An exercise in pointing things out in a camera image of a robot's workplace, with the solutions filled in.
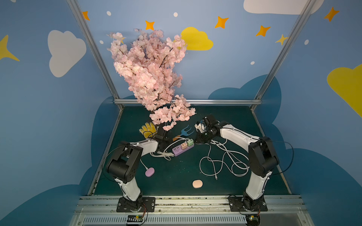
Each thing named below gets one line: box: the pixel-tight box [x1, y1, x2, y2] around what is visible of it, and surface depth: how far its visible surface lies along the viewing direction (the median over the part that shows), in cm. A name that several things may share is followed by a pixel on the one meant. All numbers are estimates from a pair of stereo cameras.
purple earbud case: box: [145, 167, 156, 178], surface depth 86 cm
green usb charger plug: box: [187, 138, 194, 147], surface depth 94 cm
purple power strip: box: [172, 143, 195, 157], surface depth 95 cm
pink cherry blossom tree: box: [107, 29, 196, 131], surface depth 74 cm
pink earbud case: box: [192, 179, 204, 189], surface depth 82 cm
